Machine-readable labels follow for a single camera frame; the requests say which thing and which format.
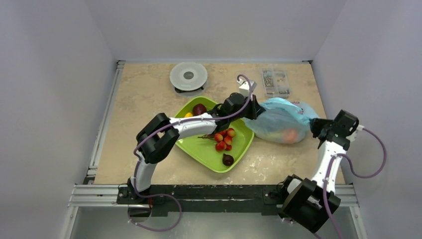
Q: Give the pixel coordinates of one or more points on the clear screw organizer box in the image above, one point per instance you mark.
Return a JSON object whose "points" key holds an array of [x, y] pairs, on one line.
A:
{"points": [[270, 82]]}

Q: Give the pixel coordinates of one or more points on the white filament spool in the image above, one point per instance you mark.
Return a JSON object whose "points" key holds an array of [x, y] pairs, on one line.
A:
{"points": [[189, 79]]}

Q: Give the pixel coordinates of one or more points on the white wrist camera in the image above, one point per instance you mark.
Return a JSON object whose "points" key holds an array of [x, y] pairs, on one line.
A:
{"points": [[359, 128], [245, 88]]}

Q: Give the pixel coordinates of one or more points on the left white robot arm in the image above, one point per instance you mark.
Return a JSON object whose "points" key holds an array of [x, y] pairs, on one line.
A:
{"points": [[158, 137]]}

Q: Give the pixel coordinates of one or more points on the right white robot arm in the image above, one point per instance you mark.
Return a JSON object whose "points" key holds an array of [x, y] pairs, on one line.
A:
{"points": [[310, 202]]}

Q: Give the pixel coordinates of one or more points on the red fake cherry bunch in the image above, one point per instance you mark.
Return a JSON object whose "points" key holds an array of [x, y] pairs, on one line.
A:
{"points": [[223, 139]]}

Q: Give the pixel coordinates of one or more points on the light blue plastic bag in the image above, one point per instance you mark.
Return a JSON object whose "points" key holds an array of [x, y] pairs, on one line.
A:
{"points": [[279, 115]]}

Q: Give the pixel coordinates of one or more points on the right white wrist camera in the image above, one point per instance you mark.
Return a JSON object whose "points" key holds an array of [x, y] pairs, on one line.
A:
{"points": [[359, 128]]}

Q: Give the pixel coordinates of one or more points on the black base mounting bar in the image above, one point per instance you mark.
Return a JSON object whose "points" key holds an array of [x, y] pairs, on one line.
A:
{"points": [[160, 200]]}

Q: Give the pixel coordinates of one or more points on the green plastic tray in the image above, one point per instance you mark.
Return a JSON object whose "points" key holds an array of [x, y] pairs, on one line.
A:
{"points": [[204, 152]]}

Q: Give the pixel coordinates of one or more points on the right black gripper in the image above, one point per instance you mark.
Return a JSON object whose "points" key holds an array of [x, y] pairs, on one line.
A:
{"points": [[321, 127]]}

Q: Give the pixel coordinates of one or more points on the dark brown fake fig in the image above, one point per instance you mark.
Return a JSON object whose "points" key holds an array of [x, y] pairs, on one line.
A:
{"points": [[227, 160]]}

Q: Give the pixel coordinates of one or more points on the dark red fake mango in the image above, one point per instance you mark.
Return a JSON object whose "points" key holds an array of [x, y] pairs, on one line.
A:
{"points": [[199, 109]]}

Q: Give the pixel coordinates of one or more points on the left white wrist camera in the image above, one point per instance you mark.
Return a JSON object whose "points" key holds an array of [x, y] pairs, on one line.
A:
{"points": [[245, 88]]}

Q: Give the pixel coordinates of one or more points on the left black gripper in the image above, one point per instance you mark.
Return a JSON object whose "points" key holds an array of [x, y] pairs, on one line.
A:
{"points": [[255, 109]]}

